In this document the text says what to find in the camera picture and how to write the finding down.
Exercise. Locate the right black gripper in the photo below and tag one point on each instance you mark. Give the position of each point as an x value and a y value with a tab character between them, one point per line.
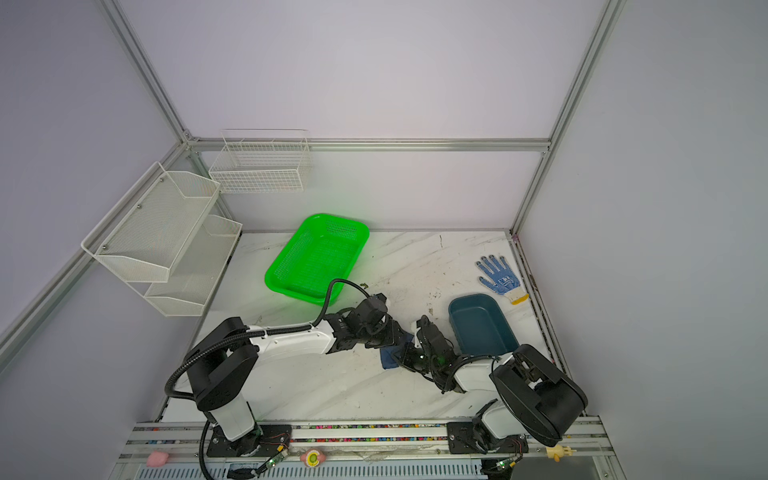
406	350

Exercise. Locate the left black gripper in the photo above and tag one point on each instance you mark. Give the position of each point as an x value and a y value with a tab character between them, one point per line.
392	335

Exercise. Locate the dark blue paper napkin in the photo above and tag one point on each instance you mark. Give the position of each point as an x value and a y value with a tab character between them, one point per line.
392	357

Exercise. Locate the dark teal plastic tray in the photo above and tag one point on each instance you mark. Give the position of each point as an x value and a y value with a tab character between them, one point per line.
480	326

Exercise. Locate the green plastic perforated basket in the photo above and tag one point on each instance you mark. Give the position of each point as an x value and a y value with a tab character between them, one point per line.
324	248

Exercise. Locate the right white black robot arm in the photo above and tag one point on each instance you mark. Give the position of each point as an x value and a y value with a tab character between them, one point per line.
531	396

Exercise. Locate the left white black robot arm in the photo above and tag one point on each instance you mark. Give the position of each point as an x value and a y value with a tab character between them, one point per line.
219	366

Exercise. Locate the blue white work glove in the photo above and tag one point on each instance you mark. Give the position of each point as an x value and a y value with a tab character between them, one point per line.
498	276

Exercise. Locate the pink green round toy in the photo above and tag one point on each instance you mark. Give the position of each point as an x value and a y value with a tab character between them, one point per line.
313	458

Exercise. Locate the yellow toy figure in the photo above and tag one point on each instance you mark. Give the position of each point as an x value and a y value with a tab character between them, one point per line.
559	452

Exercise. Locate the white mesh two-tier shelf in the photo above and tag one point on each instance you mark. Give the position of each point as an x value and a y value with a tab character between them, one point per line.
165	241

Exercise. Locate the pink toy figure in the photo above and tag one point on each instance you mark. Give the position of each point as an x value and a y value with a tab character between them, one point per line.
157	459

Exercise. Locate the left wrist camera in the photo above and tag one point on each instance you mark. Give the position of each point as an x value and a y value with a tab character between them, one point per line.
369	317

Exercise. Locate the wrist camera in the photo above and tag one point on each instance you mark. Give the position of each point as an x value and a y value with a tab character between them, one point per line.
433	341
369	317

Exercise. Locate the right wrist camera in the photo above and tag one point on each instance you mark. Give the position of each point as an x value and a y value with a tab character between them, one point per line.
433	341

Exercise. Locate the aluminium front rail frame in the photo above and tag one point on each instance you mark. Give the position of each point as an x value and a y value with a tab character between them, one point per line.
383	449

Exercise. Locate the white wire wall basket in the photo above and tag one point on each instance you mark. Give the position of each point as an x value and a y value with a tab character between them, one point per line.
263	161

